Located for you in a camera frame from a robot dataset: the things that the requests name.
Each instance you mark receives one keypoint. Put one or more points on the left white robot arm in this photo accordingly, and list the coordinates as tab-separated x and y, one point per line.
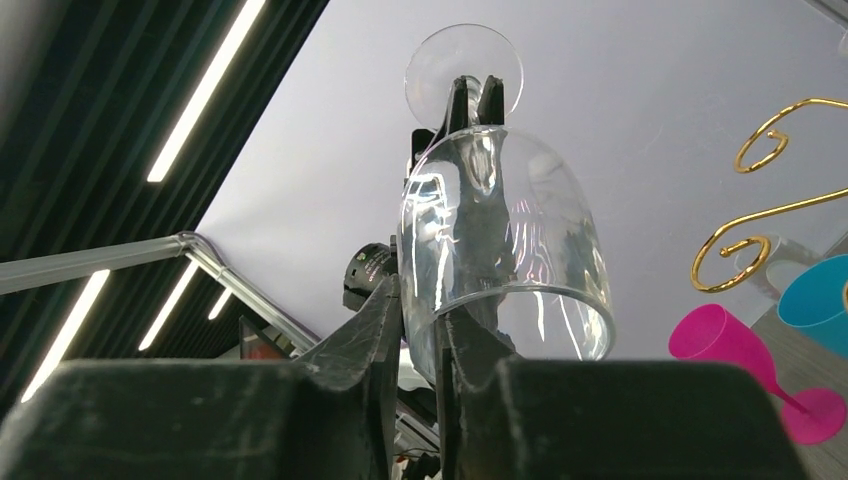
469	103

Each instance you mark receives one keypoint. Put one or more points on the pink wine glass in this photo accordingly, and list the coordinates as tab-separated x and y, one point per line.
711	333

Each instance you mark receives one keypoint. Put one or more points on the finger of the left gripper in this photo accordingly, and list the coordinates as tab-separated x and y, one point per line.
491	106
456	118

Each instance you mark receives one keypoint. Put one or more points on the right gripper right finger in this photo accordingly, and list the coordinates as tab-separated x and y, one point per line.
503	416

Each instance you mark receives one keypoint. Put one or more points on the clear wine glass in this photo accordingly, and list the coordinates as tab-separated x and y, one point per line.
787	260
492	220

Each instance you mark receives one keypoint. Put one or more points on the clear front wine glass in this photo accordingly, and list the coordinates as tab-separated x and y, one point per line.
787	260

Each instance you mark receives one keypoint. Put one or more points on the blue wine glass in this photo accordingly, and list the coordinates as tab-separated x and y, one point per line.
815	304

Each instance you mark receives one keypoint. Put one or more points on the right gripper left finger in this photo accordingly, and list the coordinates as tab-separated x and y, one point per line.
328	414

